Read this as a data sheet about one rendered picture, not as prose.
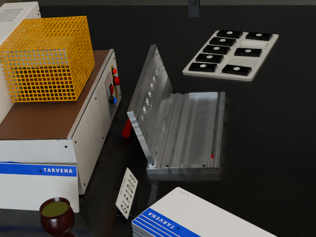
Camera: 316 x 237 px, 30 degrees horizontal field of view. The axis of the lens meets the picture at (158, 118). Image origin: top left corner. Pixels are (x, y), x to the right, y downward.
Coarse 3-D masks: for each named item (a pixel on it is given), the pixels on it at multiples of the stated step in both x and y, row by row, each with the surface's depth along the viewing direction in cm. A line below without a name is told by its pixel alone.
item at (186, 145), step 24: (192, 96) 202; (216, 96) 200; (168, 120) 190; (192, 120) 188; (168, 144) 178; (192, 144) 176; (216, 144) 174; (168, 168) 167; (192, 168) 166; (216, 168) 165
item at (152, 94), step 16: (144, 64) 184; (160, 64) 199; (144, 80) 175; (160, 80) 195; (144, 96) 175; (160, 96) 189; (128, 112) 159; (144, 112) 174; (160, 112) 183; (144, 128) 165; (160, 128) 179; (144, 144) 164
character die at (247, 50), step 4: (240, 48) 230; (244, 48) 230; (248, 48) 230; (252, 48) 229; (256, 48) 229; (236, 52) 228; (240, 52) 227; (244, 52) 227; (248, 52) 226; (252, 52) 226; (256, 52) 226; (260, 52) 225; (252, 56) 226; (256, 56) 225
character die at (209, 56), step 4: (200, 56) 229; (204, 56) 228; (208, 56) 227; (212, 56) 227; (216, 56) 227; (220, 56) 226; (196, 60) 227; (200, 60) 226; (204, 60) 226; (208, 60) 225; (212, 60) 224; (216, 60) 223; (220, 60) 224
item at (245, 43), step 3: (243, 42) 235; (246, 42) 235; (249, 42) 235; (252, 42) 234; (255, 42) 234; (258, 42) 234; (261, 42) 233; (264, 42) 233; (243, 45) 234; (246, 45) 234; (249, 45) 233; (252, 45) 233; (255, 45) 232; (258, 45) 232; (261, 45) 231; (264, 45) 230
